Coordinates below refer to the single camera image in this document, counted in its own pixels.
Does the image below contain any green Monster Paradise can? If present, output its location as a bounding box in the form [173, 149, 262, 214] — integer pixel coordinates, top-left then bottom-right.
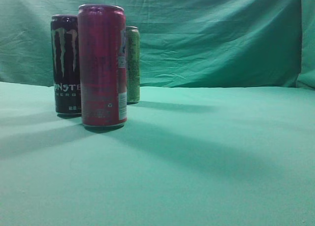
[126, 26, 140, 104]

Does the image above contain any pink Monster energy can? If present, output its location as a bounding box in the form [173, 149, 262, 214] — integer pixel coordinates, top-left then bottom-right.
[78, 4, 127, 128]

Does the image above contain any green backdrop cloth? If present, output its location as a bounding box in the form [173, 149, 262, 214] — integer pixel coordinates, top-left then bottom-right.
[0, 0, 313, 88]

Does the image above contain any black Monster energy can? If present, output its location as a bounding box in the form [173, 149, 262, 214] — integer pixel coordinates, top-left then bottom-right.
[51, 15, 81, 116]

